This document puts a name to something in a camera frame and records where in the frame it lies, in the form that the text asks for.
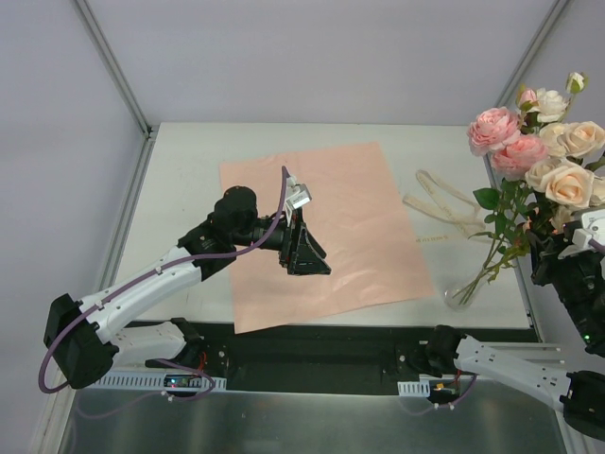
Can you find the cream white rose stem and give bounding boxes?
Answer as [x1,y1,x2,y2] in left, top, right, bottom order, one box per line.
[514,71,591,157]

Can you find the pink rose stem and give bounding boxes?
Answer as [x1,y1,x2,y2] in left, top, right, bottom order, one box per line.
[453,87,552,304]

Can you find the clear glass vase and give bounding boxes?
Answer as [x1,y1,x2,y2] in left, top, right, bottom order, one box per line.
[443,265,499,311]

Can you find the white cable duct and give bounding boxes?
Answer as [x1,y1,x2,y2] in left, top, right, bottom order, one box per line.
[89,372,227,393]
[397,380,431,398]

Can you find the right white cable duct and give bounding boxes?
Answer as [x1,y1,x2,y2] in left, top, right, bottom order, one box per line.
[397,380,431,398]

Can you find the left aluminium frame post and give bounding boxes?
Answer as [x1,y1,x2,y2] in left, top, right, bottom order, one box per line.
[71,0,153,138]

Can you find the right aluminium frame post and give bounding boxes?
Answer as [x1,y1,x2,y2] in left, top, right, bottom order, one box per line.
[492,0,574,112]

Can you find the aluminium frame post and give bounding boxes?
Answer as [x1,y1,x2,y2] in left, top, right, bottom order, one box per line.
[71,0,153,138]
[492,0,574,112]

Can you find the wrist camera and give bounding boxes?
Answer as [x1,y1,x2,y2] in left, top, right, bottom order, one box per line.
[284,175,312,224]
[558,208,604,259]

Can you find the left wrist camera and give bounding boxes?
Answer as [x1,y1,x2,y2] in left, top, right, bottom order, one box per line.
[284,175,312,224]

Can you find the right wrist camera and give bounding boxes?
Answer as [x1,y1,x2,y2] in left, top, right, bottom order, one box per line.
[558,208,604,259]

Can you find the cream ribbon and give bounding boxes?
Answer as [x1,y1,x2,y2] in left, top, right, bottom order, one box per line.
[402,169,490,243]

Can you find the pink wrapping paper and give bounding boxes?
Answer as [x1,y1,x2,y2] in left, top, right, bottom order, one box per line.
[220,143,434,333]

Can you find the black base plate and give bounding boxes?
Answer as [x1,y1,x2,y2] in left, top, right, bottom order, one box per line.
[141,317,540,393]

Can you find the artificial rose bouquet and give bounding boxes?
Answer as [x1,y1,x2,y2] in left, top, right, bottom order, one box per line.
[486,120,605,266]

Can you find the left white cable duct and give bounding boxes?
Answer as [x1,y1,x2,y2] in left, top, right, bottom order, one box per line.
[89,372,227,393]

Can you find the peach rose stem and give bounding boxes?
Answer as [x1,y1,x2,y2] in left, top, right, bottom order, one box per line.
[474,181,531,260]

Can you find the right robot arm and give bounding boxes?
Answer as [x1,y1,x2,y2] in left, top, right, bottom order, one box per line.
[407,228,604,440]

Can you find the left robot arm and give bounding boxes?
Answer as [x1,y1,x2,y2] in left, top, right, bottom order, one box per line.
[38,179,331,393]

